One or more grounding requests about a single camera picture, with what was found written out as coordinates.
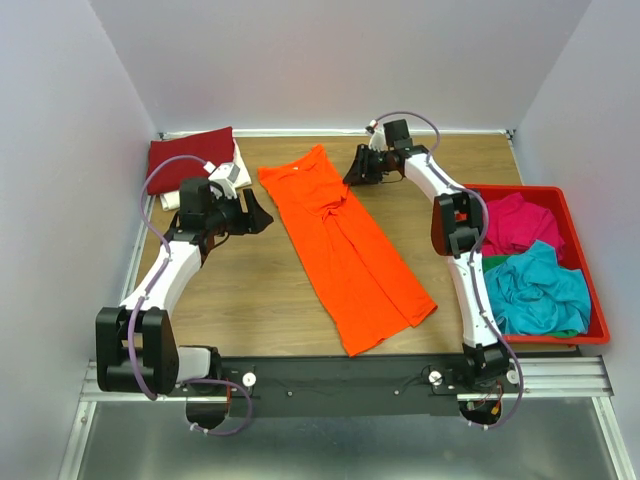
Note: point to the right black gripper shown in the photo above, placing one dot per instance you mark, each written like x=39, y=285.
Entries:
x=357, y=176

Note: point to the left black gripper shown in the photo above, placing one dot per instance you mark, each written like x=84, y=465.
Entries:
x=259, y=219

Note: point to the orange t-shirt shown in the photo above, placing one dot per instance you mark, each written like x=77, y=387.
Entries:
x=360, y=278

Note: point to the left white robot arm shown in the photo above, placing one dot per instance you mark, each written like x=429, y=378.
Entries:
x=135, y=347

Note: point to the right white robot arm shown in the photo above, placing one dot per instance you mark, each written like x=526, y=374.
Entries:
x=459, y=226

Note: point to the folded dark red t-shirt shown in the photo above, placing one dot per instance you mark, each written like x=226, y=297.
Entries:
x=216, y=147

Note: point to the folded white t-shirt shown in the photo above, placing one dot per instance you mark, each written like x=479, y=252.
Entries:
x=170, y=201

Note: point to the green t-shirt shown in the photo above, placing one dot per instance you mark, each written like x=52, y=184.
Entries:
x=495, y=262

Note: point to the magenta t-shirt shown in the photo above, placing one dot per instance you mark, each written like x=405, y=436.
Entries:
x=516, y=224

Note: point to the teal t-shirt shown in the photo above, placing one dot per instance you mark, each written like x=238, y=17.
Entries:
x=540, y=295

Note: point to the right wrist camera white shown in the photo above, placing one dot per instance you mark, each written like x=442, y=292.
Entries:
x=377, y=140

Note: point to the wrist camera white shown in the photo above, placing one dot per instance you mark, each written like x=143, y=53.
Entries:
x=377, y=140
x=222, y=179

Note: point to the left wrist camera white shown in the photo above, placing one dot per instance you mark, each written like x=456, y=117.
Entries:
x=222, y=179

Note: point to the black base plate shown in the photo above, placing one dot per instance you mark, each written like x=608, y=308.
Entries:
x=369, y=385

